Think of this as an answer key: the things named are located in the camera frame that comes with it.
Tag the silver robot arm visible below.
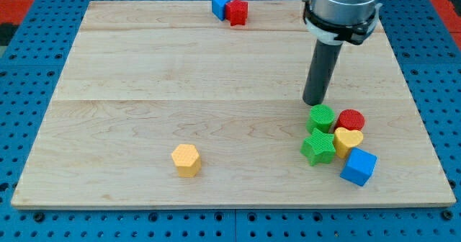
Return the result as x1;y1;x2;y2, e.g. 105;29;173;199
303;0;382;46

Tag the yellow hexagon block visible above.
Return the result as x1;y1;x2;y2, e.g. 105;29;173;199
171;144;202;178

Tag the green star block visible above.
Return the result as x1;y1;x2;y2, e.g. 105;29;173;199
300;128;336;166

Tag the red star block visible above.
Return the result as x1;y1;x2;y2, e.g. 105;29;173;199
225;0;249;26

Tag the green cylinder block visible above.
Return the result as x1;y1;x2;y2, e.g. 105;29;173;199
305;104;336;133

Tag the light wooden board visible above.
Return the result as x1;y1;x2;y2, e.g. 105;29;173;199
11;1;456;210

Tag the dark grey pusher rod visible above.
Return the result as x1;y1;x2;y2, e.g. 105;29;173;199
303;40;342;106

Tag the blue triangle block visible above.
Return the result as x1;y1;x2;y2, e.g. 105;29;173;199
211;0;230;21

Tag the yellow heart block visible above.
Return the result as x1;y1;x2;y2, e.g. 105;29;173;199
333;127;364;159

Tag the red cylinder block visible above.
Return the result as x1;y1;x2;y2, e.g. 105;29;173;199
334;109;365;130

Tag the blue cube block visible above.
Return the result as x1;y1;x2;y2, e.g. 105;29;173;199
340;148;377;187

